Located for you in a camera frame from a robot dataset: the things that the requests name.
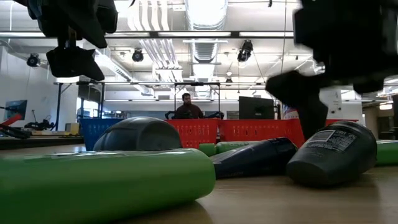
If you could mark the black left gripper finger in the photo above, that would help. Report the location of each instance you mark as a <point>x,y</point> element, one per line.
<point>74,63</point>

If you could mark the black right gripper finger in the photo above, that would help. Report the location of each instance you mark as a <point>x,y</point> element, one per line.
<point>306,96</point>
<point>370,86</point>

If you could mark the grey deodorant bottle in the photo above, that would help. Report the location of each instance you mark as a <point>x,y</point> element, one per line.
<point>140,135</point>
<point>332,155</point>

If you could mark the green travel bottle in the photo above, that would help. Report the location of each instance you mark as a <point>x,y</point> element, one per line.
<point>230,147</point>
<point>388,152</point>
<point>102,186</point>

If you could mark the black background robot arm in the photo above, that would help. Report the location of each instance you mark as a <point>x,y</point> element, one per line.
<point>39,125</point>

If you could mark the black ceiling spotlight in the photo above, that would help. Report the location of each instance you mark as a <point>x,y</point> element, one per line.
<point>137,55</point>
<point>33,60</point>
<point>245,50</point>

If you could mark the black computer monitor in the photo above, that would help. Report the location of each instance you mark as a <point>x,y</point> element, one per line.
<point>256,108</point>

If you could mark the wide red plastic basket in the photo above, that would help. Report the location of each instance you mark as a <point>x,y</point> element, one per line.
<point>258,130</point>

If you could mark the yellow box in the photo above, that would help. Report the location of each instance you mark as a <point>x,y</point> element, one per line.
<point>72,128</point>

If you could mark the blue plastic basket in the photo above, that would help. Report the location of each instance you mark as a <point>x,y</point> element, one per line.
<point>93,130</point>

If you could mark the small tilted monitor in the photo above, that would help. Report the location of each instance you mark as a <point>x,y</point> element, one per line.
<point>16,108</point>

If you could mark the dark navy toiletry tube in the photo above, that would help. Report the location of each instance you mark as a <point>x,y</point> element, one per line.
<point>252,158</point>

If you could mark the small red plastic basket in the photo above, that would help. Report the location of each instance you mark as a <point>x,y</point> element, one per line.
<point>196,132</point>

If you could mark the person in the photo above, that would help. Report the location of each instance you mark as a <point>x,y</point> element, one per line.
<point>188,109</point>

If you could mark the long ceiling light bar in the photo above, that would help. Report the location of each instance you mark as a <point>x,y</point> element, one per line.
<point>192,34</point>

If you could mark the black background workstation frame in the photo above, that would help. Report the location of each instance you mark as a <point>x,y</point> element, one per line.
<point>196,83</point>

